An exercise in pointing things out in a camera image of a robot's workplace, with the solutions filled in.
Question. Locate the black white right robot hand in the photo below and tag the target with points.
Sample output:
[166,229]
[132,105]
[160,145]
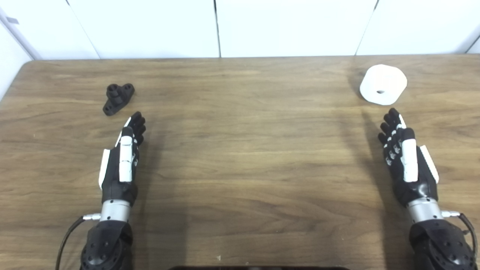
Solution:
[409,161]

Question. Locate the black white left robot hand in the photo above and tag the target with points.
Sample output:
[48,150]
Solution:
[125,161]

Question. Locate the black plastic holder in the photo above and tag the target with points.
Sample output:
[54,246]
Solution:
[117,98]

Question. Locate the round white plastic piece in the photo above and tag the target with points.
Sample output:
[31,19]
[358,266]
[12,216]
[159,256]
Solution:
[382,80]

